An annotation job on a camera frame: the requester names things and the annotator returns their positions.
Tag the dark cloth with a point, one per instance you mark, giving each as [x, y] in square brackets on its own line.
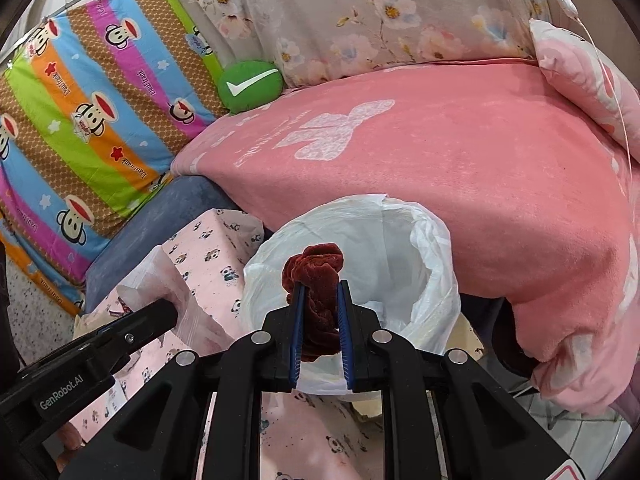
[500, 332]

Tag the bin with white plastic bag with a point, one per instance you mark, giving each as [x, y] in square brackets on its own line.
[400, 260]

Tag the clear plastic bag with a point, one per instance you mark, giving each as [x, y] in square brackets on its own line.
[165, 280]

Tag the dark red velvet scrunchie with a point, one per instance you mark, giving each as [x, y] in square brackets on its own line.
[320, 310]

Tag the green round cushion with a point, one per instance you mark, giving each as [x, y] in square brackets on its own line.
[250, 85]

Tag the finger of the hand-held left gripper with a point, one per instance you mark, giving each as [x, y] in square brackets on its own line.
[140, 327]

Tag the colourful cartoon monkey pillow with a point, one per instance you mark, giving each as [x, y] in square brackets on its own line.
[100, 110]

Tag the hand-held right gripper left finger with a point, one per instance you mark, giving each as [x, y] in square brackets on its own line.
[296, 332]

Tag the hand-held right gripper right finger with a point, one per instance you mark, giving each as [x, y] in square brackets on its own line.
[345, 332]

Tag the pink panda print cloth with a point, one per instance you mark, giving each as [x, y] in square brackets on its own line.
[220, 260]

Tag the person's left hand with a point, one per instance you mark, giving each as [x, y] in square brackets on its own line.
[71, 442]

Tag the pink pillow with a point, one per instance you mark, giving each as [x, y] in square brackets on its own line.
[575, 70]

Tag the pink blanket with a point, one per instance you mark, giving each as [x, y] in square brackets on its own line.
[450, 160]

